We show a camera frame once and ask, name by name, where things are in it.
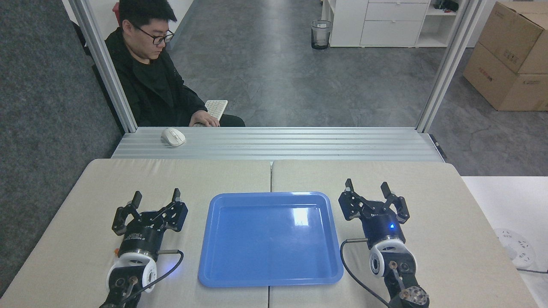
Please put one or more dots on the white computer mouse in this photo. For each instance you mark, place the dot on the white computer mouse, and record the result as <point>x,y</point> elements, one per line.
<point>173,136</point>

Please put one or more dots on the blue plastic tray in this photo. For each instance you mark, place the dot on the blue plastic tray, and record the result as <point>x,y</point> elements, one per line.
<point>269,239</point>

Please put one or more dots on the white side table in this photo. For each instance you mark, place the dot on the white side table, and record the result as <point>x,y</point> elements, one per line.
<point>505,205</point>

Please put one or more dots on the black device on shelf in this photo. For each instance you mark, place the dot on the black device on shelf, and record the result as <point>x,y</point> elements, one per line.
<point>447,5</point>

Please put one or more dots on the person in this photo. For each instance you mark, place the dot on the person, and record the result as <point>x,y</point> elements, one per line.
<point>150,85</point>

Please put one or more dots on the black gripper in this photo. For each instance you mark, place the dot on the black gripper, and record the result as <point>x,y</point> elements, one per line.
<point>383,229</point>
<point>141,239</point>

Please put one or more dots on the white keyboard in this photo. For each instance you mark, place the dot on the white keyboard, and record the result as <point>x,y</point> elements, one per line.
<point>217,106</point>

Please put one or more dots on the small cardboard box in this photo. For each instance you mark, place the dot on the small cardboard box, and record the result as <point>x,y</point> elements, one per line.
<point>513,36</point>

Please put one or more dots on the white round power strip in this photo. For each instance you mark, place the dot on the white round power strip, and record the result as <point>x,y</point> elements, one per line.
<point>516,248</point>

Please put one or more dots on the grey mesh waste bin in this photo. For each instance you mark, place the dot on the grey mesh waste bin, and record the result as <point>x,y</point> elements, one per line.
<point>321,35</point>

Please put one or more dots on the red fire extinguisher box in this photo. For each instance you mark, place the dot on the red fire extinguisher box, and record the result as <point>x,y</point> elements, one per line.
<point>116,13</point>

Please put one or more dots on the person's hand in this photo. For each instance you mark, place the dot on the person's hand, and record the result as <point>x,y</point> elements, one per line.
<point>204,119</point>

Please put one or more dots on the ribbed aluminium platform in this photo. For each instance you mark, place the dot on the ribbed aluminium platform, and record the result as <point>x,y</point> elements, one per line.
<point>278,145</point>

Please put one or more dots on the white drawer cabinet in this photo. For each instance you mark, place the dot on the white drawer cabinet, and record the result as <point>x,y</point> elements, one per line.
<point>385,25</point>

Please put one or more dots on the silver aluminium post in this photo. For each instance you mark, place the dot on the silver aluminium post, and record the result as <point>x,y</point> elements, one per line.
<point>447,68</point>
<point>107,72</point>

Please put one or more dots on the large cardboard box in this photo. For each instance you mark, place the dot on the large cardboard box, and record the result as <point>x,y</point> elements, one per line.
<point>496,83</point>

